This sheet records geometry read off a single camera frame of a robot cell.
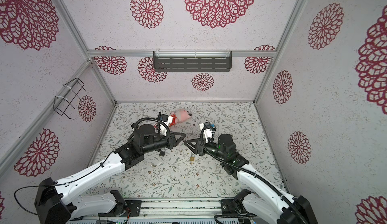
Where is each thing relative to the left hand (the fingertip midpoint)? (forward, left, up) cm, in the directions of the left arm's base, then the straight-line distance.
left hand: (185, 137), depth 70 cm
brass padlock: (+1, -3, -26) cm, 26 cm away
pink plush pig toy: (+29, +4, -19) cm, 35 cm away
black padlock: (+4, +15, -26) cm, 30 cm away
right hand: (-2, -1, 0) cm, 2 cm away
